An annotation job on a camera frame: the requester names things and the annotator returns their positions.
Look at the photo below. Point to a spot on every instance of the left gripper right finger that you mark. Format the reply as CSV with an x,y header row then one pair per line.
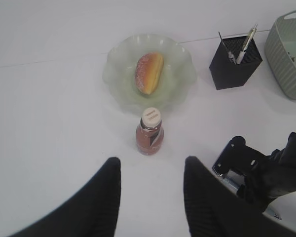
x,y
213,211

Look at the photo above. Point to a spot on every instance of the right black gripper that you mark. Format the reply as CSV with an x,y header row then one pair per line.
x,y
273,177

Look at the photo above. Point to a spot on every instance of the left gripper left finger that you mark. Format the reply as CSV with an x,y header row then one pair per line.
x,y
91,212

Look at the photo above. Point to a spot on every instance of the brown coffee bottle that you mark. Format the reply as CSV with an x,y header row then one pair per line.
x,y
149,132

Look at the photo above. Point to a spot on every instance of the beige and white pen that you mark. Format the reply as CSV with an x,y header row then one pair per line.
x,y
246,44

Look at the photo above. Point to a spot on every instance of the orange bread roll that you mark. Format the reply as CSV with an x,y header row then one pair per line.
x,y
148,71

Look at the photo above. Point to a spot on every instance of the black mesh pen holder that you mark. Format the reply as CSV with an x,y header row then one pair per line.
x,y
227,74

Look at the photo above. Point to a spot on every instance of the grey-green plastic basket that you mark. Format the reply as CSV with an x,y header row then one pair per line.
x,y
280,52

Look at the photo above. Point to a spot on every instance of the green wavy glass plate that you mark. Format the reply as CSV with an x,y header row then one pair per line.
x,y
177,77

